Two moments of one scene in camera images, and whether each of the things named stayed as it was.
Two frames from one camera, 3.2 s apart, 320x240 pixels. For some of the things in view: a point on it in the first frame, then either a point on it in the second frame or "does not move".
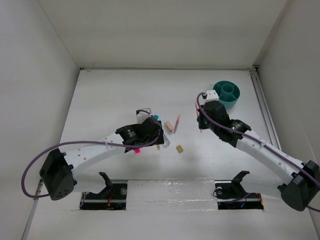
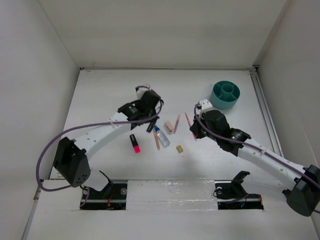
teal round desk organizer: (228, 92) does not move
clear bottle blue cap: (166, 141) does not move
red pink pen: (197, 109) → (190, 125)
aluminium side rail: (264, 107) does not move
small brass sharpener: (179, 149) does not move
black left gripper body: (152, 139) → (152, 113)
